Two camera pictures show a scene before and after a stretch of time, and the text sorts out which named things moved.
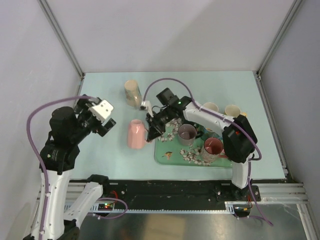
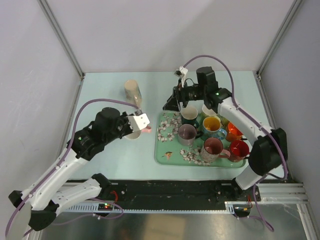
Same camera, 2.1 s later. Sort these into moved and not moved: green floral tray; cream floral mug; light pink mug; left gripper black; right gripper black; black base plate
Moved: light pink mug; right gripper black; left gripper black
Not moved: cream floral mug; black base plate; green floral tray
